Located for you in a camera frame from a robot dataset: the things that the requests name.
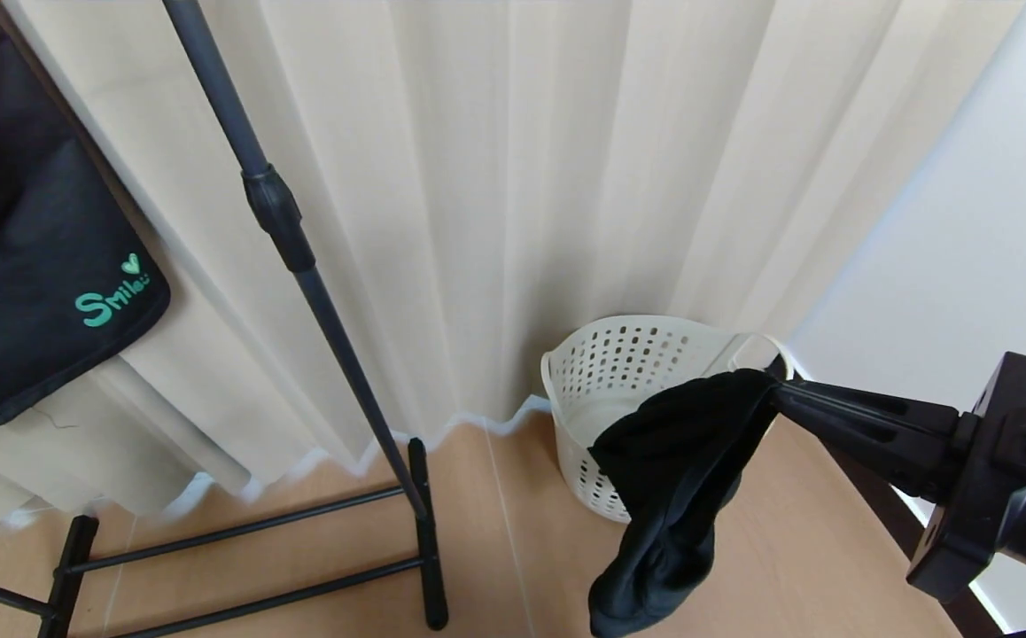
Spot black clothes rack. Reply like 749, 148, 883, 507
0, 0, 449, 638

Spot black shorts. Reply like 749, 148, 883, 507
0, 0, 171, 428

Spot black garment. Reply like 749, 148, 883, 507
588, 368, 784, 638

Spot beige curtain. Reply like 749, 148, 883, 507
0, 0, 1023, 533

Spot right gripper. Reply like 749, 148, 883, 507
774, 353, 1026, 603

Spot white laundry basket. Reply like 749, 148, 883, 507
541, 315, 796, 524

